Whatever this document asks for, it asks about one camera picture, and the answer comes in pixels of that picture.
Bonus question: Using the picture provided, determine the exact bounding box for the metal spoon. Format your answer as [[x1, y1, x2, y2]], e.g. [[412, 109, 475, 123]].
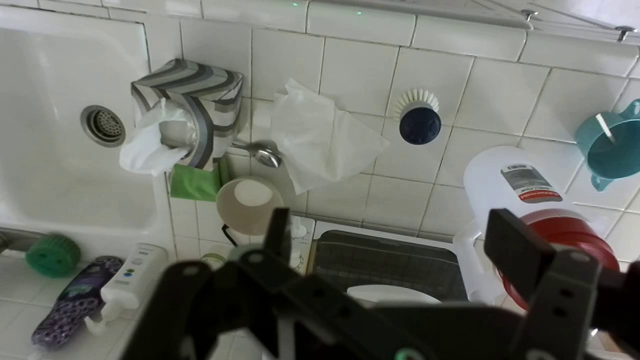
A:
[[232, 138, 285, 171]]

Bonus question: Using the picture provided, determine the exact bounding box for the white toaster oven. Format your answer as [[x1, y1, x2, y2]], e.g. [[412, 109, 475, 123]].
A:
[[291, 216, 475, 312]]

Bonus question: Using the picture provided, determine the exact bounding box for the green cloth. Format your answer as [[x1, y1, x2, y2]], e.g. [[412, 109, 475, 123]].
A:
[[165, 158, 232, 204]]

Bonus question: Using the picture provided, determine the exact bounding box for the white sink basin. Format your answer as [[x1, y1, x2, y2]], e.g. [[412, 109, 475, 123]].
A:
[[0, 6, 176, 258]]

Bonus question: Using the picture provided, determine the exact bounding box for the grey bowl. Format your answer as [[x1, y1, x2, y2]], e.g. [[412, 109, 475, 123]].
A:
[[214, 176, 287, 239]]

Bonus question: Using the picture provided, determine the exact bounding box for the clear pitcher red lid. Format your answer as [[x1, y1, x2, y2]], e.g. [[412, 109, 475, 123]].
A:
[[452, 146, 622, 316]]

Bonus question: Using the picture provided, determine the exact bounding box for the grey white striped cloth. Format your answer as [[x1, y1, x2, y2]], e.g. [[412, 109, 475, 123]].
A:
[[117, 59, 246, 179]]

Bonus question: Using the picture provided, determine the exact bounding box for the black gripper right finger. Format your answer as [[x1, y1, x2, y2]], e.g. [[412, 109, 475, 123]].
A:
[[483, 207, 605, 360]]

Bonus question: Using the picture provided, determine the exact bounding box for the white lotion bottle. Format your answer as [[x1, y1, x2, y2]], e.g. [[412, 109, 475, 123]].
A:
[[84, 241, 170, 336]]

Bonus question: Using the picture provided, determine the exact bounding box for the small jar blue lid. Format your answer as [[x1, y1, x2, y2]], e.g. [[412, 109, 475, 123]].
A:
[[392, 89, 444, 146]]

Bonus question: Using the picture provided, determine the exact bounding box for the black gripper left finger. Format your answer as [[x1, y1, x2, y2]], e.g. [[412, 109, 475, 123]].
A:
[[121, 207, 376, 360]]

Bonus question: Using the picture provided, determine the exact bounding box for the sink drain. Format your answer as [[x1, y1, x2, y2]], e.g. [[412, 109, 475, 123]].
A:
[[77, 105, 127, 148]]

